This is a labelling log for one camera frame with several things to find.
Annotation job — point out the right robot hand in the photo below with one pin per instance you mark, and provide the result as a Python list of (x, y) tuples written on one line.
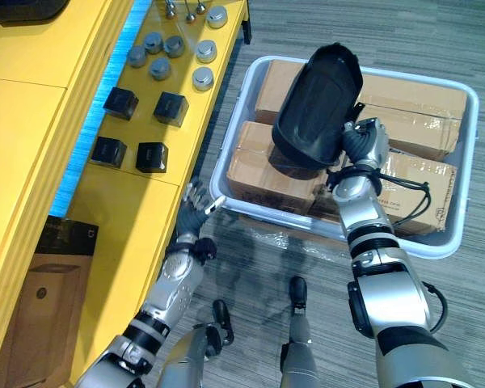
[(361, 141)]

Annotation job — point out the silver right robot leg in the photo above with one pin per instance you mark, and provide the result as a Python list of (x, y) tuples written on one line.
[(301, 355)]

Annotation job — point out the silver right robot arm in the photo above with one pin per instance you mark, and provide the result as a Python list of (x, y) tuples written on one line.
[(365, 214)]

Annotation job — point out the brown cardboard box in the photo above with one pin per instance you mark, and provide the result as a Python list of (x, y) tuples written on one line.
[(275, 89), (420, 131), (400, 202), (258, 178), (420, 94)]

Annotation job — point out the silver left robot leg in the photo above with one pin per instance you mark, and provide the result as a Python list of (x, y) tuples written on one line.
[(186, 359)]

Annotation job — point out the black metal shelf frame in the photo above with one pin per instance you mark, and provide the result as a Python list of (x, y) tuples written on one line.
[(247, 24)]

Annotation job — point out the clear plastic film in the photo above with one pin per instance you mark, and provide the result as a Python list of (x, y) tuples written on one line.
[(275, 240)]

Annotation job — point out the tall brown cardboard carton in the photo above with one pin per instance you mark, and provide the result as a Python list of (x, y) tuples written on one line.
[(44, 315)]

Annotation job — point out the small silver knob weight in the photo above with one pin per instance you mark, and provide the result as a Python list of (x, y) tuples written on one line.
[(201, 8), (191, 16), (170, 12)]

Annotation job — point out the shiny silver round weight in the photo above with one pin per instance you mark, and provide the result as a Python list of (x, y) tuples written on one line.
[(217, 17), (203, 78), (206, 50)]

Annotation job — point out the dull grey round weight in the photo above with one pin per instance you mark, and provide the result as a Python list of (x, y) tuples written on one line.
[(153, 42), (137, 56), (159, 68), (174, 45)]

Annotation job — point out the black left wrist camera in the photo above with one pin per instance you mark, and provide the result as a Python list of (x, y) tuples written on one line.
[(205, 250)]

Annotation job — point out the black plastic housing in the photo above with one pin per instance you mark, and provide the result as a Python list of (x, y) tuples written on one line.
[(20, 10), (319, 105)]

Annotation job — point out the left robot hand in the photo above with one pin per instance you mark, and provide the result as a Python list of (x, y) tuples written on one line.
[(192, 218)]

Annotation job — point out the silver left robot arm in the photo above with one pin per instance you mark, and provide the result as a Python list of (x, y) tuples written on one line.
[(174, 283)]

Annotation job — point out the black cube box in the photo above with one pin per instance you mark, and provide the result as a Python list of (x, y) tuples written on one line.
[(109, 151), (121, 103), (152, 157), (170, 109)]

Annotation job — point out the flat black carton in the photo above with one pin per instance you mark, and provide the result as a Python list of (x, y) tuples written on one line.
[(66, 236)]

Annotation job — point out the yellow shelf unit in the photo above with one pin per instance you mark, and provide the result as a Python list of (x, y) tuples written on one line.
[(24, 121)]

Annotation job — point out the silver robot leg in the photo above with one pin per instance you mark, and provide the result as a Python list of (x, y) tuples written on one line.
[(301, 355), (186, 359)]

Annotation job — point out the grey plastic bin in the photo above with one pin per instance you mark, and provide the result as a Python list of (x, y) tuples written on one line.
[(466, 169)]

